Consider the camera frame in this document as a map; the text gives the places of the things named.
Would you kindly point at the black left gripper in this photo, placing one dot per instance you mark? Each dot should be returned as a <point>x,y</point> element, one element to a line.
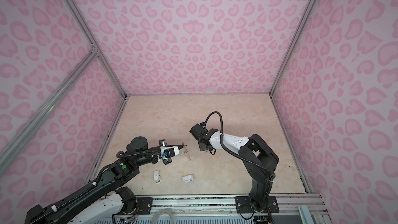
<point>162,143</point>

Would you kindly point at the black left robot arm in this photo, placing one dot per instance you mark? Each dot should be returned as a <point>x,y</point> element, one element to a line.
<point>107,194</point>

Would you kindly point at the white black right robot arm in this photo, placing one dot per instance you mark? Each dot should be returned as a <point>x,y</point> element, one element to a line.
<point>258,158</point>

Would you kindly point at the white stapler right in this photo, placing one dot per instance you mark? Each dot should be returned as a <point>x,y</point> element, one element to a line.
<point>187,178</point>

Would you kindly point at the white stapler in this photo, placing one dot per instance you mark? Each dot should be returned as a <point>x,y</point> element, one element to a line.
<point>157,177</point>
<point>187,178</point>

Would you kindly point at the white stapler left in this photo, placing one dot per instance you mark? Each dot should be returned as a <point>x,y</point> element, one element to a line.
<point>157,177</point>

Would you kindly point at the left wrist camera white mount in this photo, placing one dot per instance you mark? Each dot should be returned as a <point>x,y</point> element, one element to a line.
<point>168,152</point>

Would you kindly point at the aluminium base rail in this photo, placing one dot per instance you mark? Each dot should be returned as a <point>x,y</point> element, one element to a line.
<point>226,209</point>

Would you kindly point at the aluminium diagonal frame bar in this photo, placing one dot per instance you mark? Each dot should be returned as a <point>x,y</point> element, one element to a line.
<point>20,141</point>

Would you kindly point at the aluminium frame post left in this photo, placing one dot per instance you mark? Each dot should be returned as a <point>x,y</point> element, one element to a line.
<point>84,27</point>

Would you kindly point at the aluminium corner frame post right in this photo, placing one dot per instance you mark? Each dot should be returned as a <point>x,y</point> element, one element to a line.
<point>299,29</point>

